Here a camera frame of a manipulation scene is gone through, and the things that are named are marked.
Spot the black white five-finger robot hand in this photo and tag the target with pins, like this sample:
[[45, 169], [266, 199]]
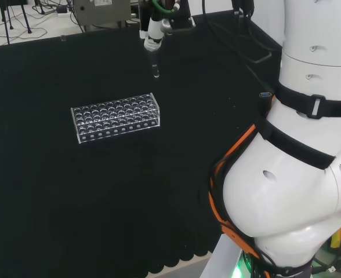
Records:
[[154, 32]]

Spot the clear glass test tube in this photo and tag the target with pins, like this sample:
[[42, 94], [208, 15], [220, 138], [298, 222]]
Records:
[[156, 68]]

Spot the black tripod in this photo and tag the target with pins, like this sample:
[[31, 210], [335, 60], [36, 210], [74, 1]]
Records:
[[6, 23]]

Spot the clear plastic test tube rack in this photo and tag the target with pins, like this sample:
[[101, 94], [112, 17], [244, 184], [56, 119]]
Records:
[[115, 118]]

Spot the grey metal box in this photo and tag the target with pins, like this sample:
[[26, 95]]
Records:
[[101, 11]]

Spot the black bench cloth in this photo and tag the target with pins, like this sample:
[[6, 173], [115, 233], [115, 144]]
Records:
[[72, 188]]

